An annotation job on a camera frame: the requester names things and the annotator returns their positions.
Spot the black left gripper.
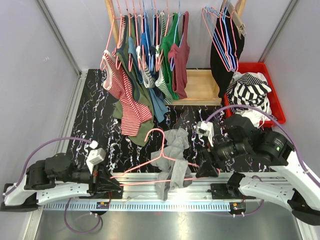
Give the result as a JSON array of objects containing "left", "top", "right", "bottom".
[{"left": 55, "top": 160, "right": 123, "bottom": 196}]

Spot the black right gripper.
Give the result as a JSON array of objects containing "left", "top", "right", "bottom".
[{"left": 194, "top": 134, "right": 249, "bottom": 178}]

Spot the grey tank top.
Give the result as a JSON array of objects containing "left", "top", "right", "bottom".
[{"left": 150, "top": 127, "right": 193, "bottom": 201}]

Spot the white plain tank top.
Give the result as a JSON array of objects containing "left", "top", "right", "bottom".
[{"left": 238, "top": 109, "right": 271, "bottom": 129}]

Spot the black white wide-striped top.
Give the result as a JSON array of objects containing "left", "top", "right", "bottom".
[{"left": 226, "top": 83, "right": 272, "bottom": 114}]

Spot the purple black striped tank top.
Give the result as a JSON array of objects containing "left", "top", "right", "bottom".
[{"left": 229, "top": 72, "right": 268, "bottom": 88}]

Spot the maroon tank top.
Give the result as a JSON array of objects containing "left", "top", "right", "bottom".
[{"left": 168, "top": 11, "right": 190, "bottom": 100}]

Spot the light blue wire hanger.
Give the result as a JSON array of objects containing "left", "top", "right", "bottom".
[
  {"left": 204, "top": 6, "right": 225, "bottom": 66},
  {"left": 218, "top": 0, "right": 238, "bottom": 72}
]

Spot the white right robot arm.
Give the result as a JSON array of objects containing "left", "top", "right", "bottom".
[{"left": 196, "top": 114, "right": 320, "bottom": 226}]

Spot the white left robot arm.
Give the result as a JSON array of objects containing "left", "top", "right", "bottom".
[{"left": 0, "top": 153, "right": 123, "bottom": 213}]

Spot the red white striped tank top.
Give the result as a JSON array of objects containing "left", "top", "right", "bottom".
[{"left": 102, "top": 50, "right": 152, "bottom": 137}]

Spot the light blue tank top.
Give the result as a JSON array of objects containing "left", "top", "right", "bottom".
[{"left": 128, "top": 36, "right": 168, "bottom": 123}]

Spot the green white striped tank top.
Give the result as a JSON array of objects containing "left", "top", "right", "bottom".
[{"left": 155, "top": 12, "right": 173, "bottom": 105}]

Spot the olive green tank top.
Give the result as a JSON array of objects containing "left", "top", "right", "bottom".
[{"left": 113, "top": 15, "right": 154, "bottom": 146}]

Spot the wooden clothes rack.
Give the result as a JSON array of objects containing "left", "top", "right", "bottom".
[{"left": 104, "top": 0, "right": 247, "bottom": 106}]

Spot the red plastic bin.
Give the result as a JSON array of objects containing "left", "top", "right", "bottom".
[{"left": 223, "top": 62, "right": 286, "bottom": 128}]

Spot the black garment on rack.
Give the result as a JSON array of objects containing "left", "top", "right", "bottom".
[{"left": 208, "top": 0, "right": 246, "bottom": 98}]

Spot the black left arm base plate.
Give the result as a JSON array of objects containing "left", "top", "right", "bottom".
[{"left": 106, "top": 184, "right": 124, "bottom": 200}]

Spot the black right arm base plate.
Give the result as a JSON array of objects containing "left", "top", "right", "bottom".
[{"left": 210, "top": 183, "right": 243, "bottom": 200}]

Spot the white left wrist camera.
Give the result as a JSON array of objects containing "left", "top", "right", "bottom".
[{"left": 85, "top": 140, "right": 106, "bottom": 175}]

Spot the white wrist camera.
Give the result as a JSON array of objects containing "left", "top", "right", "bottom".
[
  {"left": 85, "top": 140, "right": 106, "bottom": 175},
  {"left": 195, "top": 121, "right": 214, "bottom": 147}
]

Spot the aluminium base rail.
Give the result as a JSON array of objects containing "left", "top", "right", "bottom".
[{"left": 53, "top": 172, "right": 305, "bottom": 208}]

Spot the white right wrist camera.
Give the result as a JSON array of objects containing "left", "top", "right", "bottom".
[{"left": 195, "top": 121, "right": 214, "bottom": 147}]

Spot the white slotted cable duct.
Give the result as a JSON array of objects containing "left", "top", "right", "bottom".
[{"left": 44, "top": 200, "right": 231, "bottom": 212}]

